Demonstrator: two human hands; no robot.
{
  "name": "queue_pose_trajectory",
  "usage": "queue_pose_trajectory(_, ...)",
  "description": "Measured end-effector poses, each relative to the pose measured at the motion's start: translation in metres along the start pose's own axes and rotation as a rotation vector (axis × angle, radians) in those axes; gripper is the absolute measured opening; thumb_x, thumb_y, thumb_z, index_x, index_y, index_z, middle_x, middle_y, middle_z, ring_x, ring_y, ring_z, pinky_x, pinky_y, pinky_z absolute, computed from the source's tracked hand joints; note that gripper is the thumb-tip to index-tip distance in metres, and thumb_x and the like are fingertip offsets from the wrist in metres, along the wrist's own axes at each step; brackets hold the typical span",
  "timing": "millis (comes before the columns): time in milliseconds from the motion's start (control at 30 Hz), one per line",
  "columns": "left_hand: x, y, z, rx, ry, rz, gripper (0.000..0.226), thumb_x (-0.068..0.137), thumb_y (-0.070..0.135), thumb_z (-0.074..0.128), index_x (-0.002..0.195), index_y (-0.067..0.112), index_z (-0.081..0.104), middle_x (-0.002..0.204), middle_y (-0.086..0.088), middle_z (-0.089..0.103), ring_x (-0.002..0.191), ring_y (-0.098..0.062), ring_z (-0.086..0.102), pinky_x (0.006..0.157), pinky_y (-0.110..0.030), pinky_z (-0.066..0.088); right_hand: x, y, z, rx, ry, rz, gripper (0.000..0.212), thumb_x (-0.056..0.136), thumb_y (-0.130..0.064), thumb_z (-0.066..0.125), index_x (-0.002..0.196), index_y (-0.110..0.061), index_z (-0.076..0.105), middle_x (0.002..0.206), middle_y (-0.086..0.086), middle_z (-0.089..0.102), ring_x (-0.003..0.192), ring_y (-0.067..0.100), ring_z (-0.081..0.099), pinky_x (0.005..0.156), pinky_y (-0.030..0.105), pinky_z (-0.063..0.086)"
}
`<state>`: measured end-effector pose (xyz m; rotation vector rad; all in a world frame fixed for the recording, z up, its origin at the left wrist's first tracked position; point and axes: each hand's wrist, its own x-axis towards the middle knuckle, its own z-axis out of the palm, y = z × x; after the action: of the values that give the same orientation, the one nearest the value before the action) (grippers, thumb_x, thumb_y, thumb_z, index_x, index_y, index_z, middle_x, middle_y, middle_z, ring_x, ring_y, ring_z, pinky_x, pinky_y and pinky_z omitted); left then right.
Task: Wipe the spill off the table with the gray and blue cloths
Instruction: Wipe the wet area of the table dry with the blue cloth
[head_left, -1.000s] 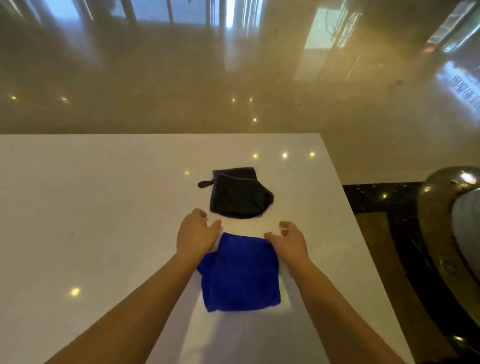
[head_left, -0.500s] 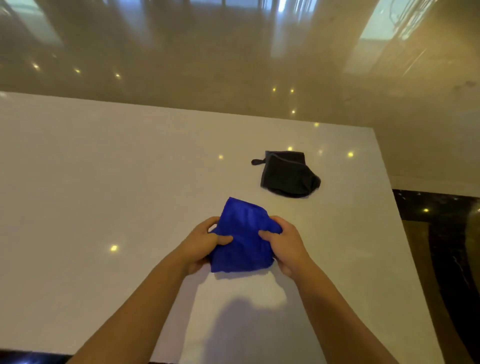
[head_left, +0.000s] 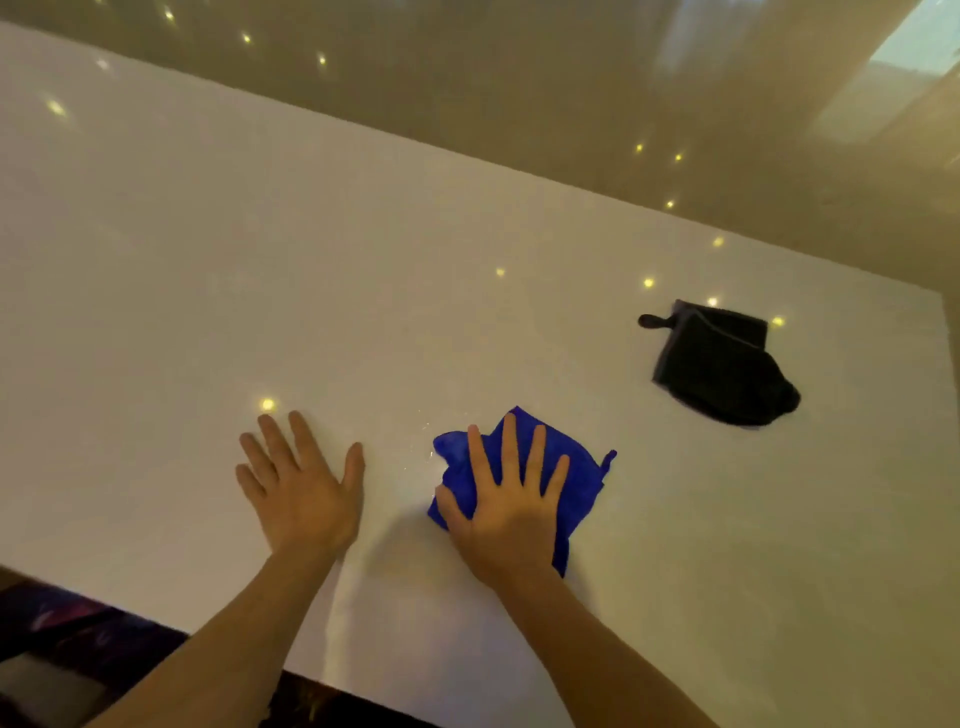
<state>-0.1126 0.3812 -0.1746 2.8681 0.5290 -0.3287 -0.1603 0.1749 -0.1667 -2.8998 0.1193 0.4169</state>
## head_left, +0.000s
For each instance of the person's right middle finger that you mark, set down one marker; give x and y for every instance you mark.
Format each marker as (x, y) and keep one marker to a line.
(511, 454)

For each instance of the person's right thumb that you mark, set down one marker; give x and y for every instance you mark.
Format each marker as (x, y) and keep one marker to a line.
(452, 508)

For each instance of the person's dark patterned clothing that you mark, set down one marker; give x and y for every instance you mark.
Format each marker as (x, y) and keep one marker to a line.
(75, 637)

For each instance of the person's left middle finger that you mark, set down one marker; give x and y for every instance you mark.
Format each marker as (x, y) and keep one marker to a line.
(279, 446)

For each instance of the person's left little finger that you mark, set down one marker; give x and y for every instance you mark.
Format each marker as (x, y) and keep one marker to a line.
(249, 484)

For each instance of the person's right forearm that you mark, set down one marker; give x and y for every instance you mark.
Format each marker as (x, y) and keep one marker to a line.
(600, 652)

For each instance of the black cloth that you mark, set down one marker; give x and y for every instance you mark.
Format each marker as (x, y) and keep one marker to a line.
(720, 371)

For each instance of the person's right little finger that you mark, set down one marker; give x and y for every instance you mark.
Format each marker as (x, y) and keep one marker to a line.
(556, 480)

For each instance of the person's left forearm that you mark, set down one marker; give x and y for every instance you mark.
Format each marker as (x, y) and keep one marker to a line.
(225, 645)

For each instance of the blue microfibre cloth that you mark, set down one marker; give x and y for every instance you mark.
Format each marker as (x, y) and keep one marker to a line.
(574, 480)

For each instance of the person's left thumb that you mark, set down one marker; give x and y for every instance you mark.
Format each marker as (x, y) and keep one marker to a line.
(352, 469)

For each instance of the person's left hand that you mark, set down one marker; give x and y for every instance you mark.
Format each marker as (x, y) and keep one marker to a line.
(304, 506)

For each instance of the person's right hand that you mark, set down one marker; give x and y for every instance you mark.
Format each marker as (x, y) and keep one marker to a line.
(510, 529)

